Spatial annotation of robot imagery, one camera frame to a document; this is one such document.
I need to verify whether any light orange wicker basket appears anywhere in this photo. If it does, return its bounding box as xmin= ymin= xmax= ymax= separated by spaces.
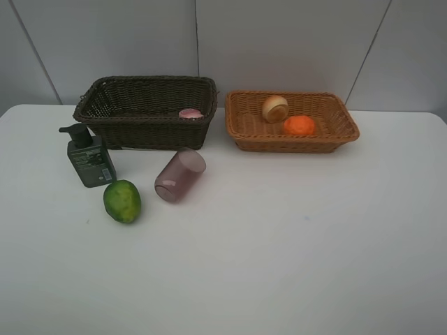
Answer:
xmin=225 ymin=90 xmax=360 ymax=154

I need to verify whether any dark brown wicker basket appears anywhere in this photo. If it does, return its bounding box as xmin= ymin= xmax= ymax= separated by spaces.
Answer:
xmin=73 ymin=75 xmax=218 ymax=151

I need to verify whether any dark green pump bottle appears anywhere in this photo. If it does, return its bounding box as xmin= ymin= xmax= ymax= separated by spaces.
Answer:
xmin=59 ymin=123 xmax=117 ymax=188

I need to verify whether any red yellow peach fruit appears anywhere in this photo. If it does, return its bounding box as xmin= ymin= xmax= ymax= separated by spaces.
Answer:
xmin=262 ymin=96 xmax=289 ymax=123

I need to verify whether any translucent purple plastic cup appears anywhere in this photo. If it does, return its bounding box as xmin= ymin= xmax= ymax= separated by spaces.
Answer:
xmin=154 ymin=148 xmax=207 ymax=203

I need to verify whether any green mango fruit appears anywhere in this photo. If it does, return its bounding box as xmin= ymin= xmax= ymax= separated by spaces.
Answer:
xmin=103 ymin=179 xmax=142 ymax=224

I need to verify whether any pink bottle with white cap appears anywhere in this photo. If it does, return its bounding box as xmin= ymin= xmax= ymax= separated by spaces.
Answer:
xmin=178 ymin=108 xmax=204 ymax=119

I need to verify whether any orange tangerine fruit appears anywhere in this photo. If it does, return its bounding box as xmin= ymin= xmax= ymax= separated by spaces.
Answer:
xmin=284 ymin=115 xmax=316 ymax=136

